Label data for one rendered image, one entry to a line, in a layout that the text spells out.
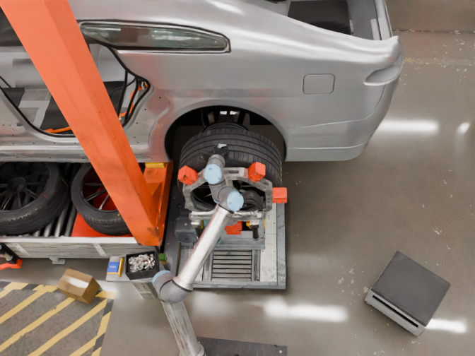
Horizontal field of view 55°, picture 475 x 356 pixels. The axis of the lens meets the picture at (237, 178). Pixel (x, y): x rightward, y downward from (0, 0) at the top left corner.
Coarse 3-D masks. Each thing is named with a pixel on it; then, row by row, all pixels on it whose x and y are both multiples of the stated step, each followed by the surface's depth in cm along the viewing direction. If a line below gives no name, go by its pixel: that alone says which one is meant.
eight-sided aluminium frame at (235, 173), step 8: (224, 168) 266; (232, 168) 266; (240, 168) 265; (200, 176) 272; (224, 176) 263; (232, 176) 263; (240, 176) 263; (184, 184) 279; (192, 184) 272; (200, 184) 272; (256, 184) 269; (264, 184) 272; (184, 192) 279; (192, 192) 291; (192, 200) 290; (192, 208) 296; (200, 208) 299; (208, 208) 304; (256, 208) 301; (264, 208) 292
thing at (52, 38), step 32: (0, 0) 153; (32, 0) 152; (64, 0) 167; (32, 32) 163; (64, 32) 167; (64, 64) 175; (64, 96) 190; (96, 96) 197; (96, 128) 207; (96, 160) 228; (128, 160) 239; (128, 192) 252; (128, 224) 284; (160, 224) 304
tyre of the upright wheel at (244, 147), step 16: (224, 128) 276; (192, 144) 280; (208, 144) 271; (240, 144) 269; (256, 144) 274; (272, 144) 284; (192, 160) 272; (240, 160) 264; (256, 160) 267; (272, 160) 277; (272, 176) 276; (240, 208) 311
